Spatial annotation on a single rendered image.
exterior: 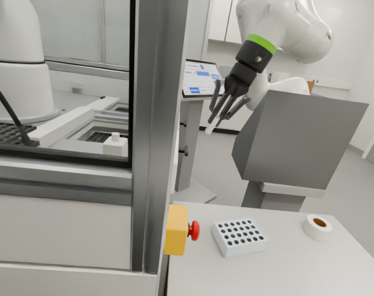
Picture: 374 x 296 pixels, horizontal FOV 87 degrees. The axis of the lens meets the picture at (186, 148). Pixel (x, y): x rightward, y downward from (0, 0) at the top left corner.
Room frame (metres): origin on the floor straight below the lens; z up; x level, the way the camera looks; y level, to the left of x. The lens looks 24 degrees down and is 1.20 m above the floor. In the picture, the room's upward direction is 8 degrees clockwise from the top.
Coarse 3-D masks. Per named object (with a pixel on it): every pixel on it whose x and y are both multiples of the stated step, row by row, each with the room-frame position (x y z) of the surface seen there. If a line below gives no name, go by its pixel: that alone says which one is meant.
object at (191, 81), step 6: (186, 78) 1.46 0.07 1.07; (192, 78) 1.51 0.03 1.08; (198, 78) 1.56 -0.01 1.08; (204, 78) 1.61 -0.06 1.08; (210, 78) 1.66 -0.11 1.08; (186, 84) 1.43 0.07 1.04; (192, 84) 1.47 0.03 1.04; (198, 84) 1.52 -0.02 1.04; (204, 84) 1.57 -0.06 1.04; (210, 84) 1.62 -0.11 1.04
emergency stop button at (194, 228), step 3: (192, 222) 0.33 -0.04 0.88; (195, 222) 0.32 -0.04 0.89; (192, 225) 0.32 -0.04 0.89; (195, 225) 0.31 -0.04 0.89; (198, 225) 0.31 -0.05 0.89; (192, 228) 0.31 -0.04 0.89; (195, 228) 0.30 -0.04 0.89; (198, 228) 0.30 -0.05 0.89; (189, 231) 0.30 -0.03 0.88; (192, 231) 0.30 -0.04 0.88; (195, 231) 0.30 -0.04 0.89; (198, 231) 0.30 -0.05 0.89; (189, 234) 0.30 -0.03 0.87; (192, 234) 0.30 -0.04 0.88; (195, 234) 0.29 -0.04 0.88; (198, 234) 0.30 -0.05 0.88; (192, 237) 0.30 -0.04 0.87; (195, 237) 0.29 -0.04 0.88; (192, 240) 0.30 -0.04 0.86; (195, 240) 0.29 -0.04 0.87
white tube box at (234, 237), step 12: (216, 228) 0.41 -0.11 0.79; (228, 228) 0.41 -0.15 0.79; (240, 228) 0.43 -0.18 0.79; (252, 228) 0.43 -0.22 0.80; (216, 240) 0.39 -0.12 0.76; (228, 240) 0.37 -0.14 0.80; (240, 240) 0.38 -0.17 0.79; (252, 240) 0.38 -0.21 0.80; (264, 240) 0.39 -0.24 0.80; (228, 252) 0.35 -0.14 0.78; (240, 252) 0.36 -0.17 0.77; (252, 252) 0.38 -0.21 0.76
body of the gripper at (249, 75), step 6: (234, 66) 0.64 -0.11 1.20; (240, 66) 0.62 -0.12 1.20; (246, 66) 0.62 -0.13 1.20; (234, 72) 0.63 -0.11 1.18; (240, 72) 0.62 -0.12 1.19; (246, 72) 0.61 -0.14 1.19; (252, 72) 0.62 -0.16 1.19; (228, 78) 0.64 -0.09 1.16; (234, 78) 0.64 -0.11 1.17; (240, 78) 0.61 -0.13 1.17; (246, 78) 0.61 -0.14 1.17; (252, 78) 0.62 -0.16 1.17; (228, 84) 0.64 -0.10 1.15; (240, 84) 0.64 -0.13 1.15; (246, 84) 0.64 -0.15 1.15; (234, 90) 0.64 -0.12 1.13; (246, 90) 0.64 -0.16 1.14
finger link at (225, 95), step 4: (232, 84) 0.63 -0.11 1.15; (232, 88) 0.63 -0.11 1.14; (224, 92) 0.65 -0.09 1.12; (228, 92) 0.63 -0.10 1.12; (224, 96) 0.63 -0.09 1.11; (220, 100) 0.64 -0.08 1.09; (224, 100) 0.63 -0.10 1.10; (220, 104) 0.63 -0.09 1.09; (216, 108) 0.64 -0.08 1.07; (220, 108) 0.63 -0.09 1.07; (216, 112) 0.63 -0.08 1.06
